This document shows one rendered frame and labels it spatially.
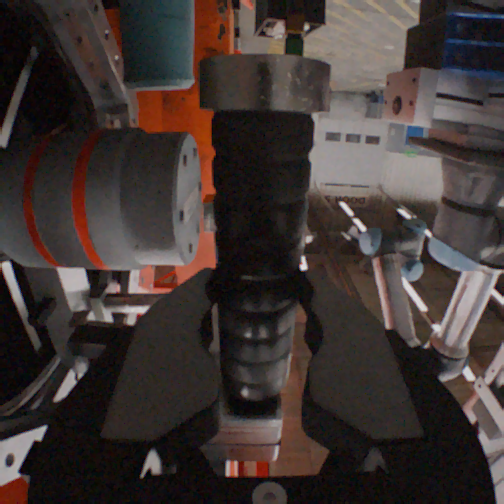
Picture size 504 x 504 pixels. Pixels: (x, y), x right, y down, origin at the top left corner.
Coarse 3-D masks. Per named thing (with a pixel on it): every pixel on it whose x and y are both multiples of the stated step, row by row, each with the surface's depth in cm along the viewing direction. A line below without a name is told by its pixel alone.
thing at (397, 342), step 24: (408, 360) 8; (408, 384) 7; (432, 384) 7; (432, 408) 6; (456, 408) 6; (432, 432) 6; (456, 432) 6; (384, 456) 5; (408, 456) 5; (432, 456) 5; (456, 456) 5; (480, 456) 5; (432, 480) 5; (456, 480) 5; (480, 480) 5
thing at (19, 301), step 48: (0, 0) 23; (0, 48) 31; (48, 48) 33; (0, 96) 40; (48, 96) 41; (0, 144) 30; (0, 288) 32; (0, 336) 41; (48, 336) 42; (0, 384) 32
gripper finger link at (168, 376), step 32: (192, 288) 11; (160, 320) 9; (192, 320) 9; (128, 352) 8; (160, 352) 8; (192, 352) 8; (128, 384) 7; (160, 384) 7; (192, 384) 7; (128, 416) 6; (160, 416) 6; (192, 416) 6; (160, 448) 6
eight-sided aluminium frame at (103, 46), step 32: (32, 0) 25; (64, 0) 27; (96, 0) 30; (64, 32) 31; (96, 32) 32; (96, 64) 40; (96, 96) 43; (128, 96) 44; (128, 288) 49; (128, 320) 48; (64, 384) 35; (0, 416) 24; (32, 416) 28; (0, 448) 18; (0, 480) 17
